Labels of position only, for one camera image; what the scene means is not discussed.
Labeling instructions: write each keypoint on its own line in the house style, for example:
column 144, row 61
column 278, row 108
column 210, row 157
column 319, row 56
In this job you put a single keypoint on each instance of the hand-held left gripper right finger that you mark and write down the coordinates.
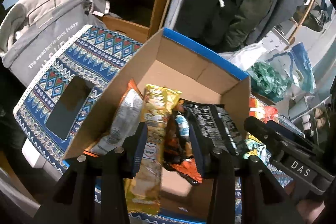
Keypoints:
column 196, row 153

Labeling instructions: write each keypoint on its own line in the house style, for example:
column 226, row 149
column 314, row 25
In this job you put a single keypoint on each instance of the shoe rack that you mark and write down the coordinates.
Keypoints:
column 296, row 113

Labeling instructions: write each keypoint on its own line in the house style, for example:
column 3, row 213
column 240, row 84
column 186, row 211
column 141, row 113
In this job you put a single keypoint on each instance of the yellow snack packet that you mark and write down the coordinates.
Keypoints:
column 155, row 113

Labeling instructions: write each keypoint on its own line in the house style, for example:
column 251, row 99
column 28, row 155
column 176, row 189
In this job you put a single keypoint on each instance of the blue cardboard box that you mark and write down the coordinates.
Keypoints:
column 183, row 66

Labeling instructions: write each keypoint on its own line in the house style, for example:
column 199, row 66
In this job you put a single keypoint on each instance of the red-orange snack packet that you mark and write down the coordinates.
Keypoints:
column 262, row 108

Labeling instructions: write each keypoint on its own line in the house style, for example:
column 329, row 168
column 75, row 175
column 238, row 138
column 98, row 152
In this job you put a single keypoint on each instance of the white plastic bag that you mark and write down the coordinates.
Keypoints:
column 244, row 56

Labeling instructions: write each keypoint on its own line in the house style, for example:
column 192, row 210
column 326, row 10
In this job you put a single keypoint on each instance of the black and orange snack packet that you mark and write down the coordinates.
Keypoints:
column 177, row 140

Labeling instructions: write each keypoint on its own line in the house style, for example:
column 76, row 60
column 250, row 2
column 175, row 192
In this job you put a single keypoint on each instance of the cream crumpled garment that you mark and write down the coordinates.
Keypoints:
column 23, row 19

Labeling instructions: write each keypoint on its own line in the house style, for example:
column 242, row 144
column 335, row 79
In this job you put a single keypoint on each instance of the dark hanging bag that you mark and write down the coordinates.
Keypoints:
column 317, row 16

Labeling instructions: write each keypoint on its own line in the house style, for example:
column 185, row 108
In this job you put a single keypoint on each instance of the group of shoes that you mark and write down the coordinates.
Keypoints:
column 315, row 119

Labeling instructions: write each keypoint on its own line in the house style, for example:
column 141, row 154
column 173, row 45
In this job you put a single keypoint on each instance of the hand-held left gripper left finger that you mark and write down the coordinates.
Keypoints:
column 140, row 150

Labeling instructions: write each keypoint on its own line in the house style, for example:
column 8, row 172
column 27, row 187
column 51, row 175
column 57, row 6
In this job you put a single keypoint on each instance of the grey laundry bag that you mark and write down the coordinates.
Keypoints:
column 39, row 50

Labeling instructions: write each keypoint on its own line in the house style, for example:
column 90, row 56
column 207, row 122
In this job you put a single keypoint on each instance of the black snack packet white lettering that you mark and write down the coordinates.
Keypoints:
column 220, row 124

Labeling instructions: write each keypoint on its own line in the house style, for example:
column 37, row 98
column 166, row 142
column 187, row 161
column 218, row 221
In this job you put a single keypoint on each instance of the person's right hand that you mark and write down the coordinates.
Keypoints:
column 312, row 213

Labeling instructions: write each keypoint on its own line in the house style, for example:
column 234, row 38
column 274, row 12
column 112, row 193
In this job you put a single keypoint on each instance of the teal crumpled bundle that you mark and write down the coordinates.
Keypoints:
column 270, row 79

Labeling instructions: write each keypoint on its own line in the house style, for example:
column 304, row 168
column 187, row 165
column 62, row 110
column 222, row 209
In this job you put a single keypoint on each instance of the wooden shelf rack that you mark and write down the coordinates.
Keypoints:
column 304, row 16

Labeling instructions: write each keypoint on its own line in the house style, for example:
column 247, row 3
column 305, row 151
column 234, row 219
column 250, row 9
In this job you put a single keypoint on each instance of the black phone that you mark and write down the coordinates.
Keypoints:
column 68, row 108

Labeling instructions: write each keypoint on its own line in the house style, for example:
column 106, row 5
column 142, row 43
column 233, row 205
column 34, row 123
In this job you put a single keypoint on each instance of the teal snack packet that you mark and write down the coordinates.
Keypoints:
column 253, row 146

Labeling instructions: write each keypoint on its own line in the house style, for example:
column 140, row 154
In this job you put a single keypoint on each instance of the orange-edged silver-backed snack packet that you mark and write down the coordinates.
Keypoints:
column 123, row 113

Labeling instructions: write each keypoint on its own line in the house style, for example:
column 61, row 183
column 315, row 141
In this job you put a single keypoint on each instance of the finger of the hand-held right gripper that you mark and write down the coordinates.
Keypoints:
column 262, row 129

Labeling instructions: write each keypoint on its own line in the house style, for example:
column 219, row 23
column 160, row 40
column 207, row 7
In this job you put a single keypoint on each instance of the blue plastic bag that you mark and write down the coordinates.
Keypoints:
column 302, row 66

